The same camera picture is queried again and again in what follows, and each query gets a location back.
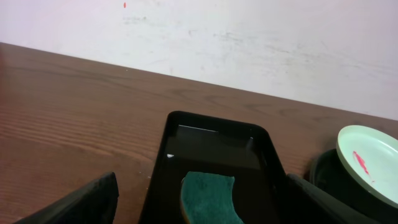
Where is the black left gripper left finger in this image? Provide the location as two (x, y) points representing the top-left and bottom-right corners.
(16, 172), (119, 224)

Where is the black rectangular tray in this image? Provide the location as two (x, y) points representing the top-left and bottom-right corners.
(139, 111), (289, 223)

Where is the green plate with red stain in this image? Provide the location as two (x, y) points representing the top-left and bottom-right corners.
(336, 125), (397, 208)

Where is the green yellow sponge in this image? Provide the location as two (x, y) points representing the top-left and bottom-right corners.
(180, 171), (243, 224)

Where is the round black tray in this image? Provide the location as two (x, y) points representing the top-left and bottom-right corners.
(308, 149), (397, 224)

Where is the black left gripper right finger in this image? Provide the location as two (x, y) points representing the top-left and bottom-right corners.
(286, 174), (377, 224)

